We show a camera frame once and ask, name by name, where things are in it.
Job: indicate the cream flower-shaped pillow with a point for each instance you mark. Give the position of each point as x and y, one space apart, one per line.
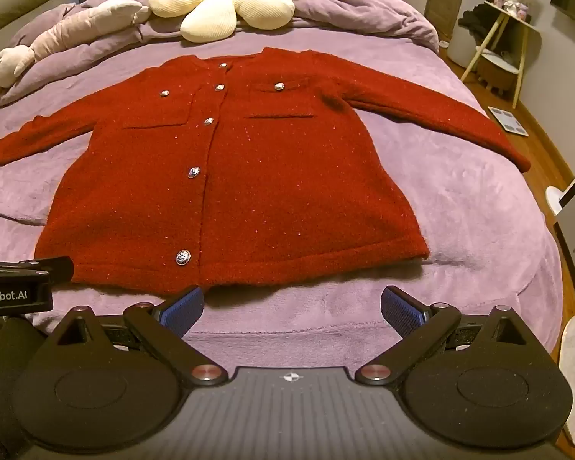
211 5

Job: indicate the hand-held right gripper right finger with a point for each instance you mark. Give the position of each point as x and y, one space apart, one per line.
402 310

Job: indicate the red knit cardigan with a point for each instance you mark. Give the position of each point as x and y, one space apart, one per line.
268 177

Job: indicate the long pink plush toy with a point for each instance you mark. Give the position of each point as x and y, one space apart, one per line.
76 28

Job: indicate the round white stool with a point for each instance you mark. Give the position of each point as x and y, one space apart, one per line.
496 74

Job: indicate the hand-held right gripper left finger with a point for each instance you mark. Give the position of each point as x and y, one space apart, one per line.
184 310

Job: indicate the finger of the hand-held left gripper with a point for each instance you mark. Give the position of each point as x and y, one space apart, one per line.
52 268

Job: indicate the small yellow side table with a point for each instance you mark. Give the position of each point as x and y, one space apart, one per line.
503 19

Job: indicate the dark clothes pile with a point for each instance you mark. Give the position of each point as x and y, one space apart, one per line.
474 21

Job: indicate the grey-green headboard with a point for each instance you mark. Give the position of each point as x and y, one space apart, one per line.
9 14

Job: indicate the white bathroom scale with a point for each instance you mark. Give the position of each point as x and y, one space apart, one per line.
508 120

